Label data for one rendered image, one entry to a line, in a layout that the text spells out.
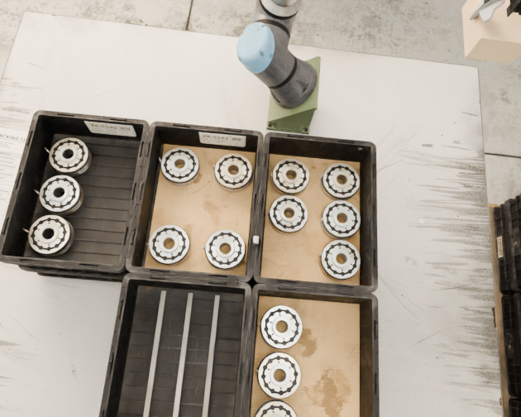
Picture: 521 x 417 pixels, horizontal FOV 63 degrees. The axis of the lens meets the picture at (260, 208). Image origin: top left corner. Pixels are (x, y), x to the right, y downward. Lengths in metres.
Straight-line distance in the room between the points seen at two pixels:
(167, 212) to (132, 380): 0.42
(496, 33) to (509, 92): 1.54
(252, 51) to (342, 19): 1.52
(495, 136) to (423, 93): 1.03
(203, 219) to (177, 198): 0.09
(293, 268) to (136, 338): 0.43
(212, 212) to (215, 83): 0.51
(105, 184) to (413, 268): 0.92
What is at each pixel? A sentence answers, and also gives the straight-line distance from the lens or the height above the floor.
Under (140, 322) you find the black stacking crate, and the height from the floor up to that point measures 0.83.
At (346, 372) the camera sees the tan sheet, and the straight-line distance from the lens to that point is 1.14.
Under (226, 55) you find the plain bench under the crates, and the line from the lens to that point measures 1.57.
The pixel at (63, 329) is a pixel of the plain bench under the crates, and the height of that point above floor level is 0.70.
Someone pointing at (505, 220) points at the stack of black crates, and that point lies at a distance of 2.12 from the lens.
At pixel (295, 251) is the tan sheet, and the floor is 0.83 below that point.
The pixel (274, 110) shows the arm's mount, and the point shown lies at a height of 0.76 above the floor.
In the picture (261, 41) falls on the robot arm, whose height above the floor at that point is 1.01.
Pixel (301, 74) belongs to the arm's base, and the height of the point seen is 0.90.
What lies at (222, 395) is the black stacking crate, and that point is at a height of 0.83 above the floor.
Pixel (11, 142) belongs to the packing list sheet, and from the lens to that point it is 1.54.
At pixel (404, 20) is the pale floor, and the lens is 2.80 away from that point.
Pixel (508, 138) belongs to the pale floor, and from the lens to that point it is 2.62.
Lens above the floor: 1.94
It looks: 72 degrees down
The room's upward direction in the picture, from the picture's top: 11 degrees clockwise
